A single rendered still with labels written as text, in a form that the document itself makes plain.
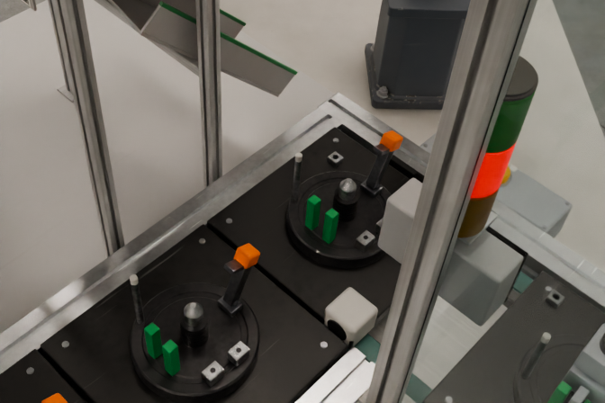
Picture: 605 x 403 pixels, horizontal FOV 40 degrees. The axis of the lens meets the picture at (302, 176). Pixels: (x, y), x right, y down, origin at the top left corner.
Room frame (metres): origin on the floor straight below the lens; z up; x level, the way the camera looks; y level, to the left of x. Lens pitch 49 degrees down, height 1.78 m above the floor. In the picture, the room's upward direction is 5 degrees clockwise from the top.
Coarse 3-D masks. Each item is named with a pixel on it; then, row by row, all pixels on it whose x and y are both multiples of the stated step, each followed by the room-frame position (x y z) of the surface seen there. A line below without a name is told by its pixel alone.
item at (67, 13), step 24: (48, 0) 0.94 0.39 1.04; (72, 0) 0.61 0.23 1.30; (216, 0) 0.74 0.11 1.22; (72, 24) 0.60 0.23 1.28; (216, 24) 0.74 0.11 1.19; (72, 48) 0.60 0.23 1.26; (216, 48) 0.74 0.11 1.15; (72, 72) 0.60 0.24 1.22; (216, 72) 0.74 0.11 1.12; (72, 96) 0.93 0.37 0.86; (96, 96) 0.61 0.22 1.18; (216, 96) 0.74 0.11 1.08; (96, 120) 0.61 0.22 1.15; (216, 120) 0.74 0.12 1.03; (96, 144) 0.60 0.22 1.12; (216, 144) 0.74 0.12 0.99; (96, 168) 0.60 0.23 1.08; (216, 168) 0.74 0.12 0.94; (96, 192) 0.60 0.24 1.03; (120, 240) 0.61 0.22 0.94
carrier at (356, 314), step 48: (336, 144) 0.78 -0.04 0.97; (288, 192) 0.68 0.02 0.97; (336, 192) 0.64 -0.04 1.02; (384, 192) 0.68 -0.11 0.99; (240, 240) 0.60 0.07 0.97; (288, 240) 0.61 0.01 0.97; (336, 240) 0.60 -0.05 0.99; (288, 288) 0.54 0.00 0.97; (336, 288) 0.54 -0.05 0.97; (384, 288) 0.55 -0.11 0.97
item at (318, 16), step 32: (224, 0) 1.22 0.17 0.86; (256, 0) 1.22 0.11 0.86; (288, 0) 1.23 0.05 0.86; (320, 0) 1.24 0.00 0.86; (352, 0) 1.25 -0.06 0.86; (256, 32) 1.13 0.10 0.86; (288, 32) 1.14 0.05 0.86; (320, 32) 1.15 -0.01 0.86; (352, 32) 1.16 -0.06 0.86; (320, 64) 1.07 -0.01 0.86; (352, 64) 1.07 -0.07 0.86; (352, 96) 0.99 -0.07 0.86; (416, 128) 0.93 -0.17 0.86
